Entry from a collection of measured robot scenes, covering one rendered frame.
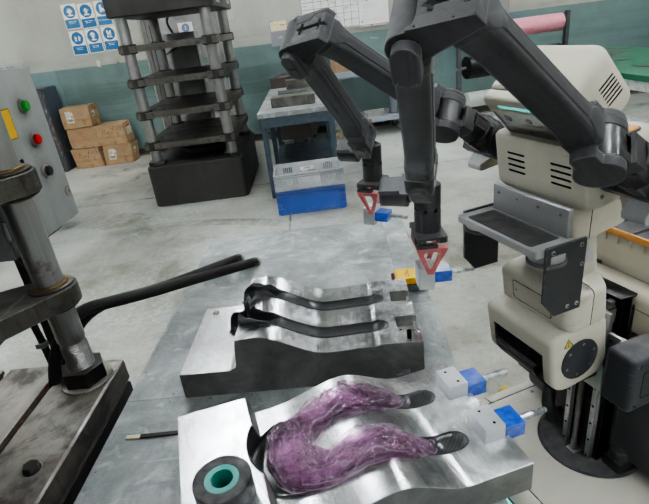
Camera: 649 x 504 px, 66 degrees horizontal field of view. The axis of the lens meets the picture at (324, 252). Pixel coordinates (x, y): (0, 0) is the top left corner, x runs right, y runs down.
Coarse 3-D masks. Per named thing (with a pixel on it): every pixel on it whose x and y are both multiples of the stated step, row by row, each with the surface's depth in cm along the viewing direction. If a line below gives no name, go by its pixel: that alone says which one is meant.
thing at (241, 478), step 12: (228, 456) 69; (204, 468) 68; (216, 468) 68; (228, 468) 68; (240, 468) 67; (204, 480) 66; (216, 480) 68; (228, 480) 68; (240, 480) 65; (252, 480) 66; (192, 492) 65; (204, 492) 64; (216, 492) 64; (228, 492) 64; (240, 492) 64; (252, 492) 66
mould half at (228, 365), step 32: (288, 288) 117; (352, 288) 120; (384, 288) 118; (224, 320) 119; (320, 320) 109; (352, 320) 108; (384, 320) 106; (192, 352) 108; (224, 352) 107; (256, 352) 99; (288, 352) 99; (320, 352) 99; (352, 352) 99; (384, 352) 99; (416, 352) 99; (192, 384) 102; (224, 384) 102; (256, 384) 102; (288, 384) 102
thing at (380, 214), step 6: (378, 204) 151; (366, 210) 149; (378, 210) 150; (384, 210) 149; (390, 210) 149; (366, 216) 150; (372, 216) 149; (378, 216) 149; (384, 216) 148; (390, 216) 148; (396, 216) 148; (402, 216) 147; (366, 222) 151; (372, 222) 150
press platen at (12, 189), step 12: (24, 168) 95; (0, 180) 90; (12, 180) 92; (24, 180) 94; (36, 180) 96; (0, 192) 91; (12, 192) 92; (24, 192) 94; (36, 192) 97; (0, 204) 94
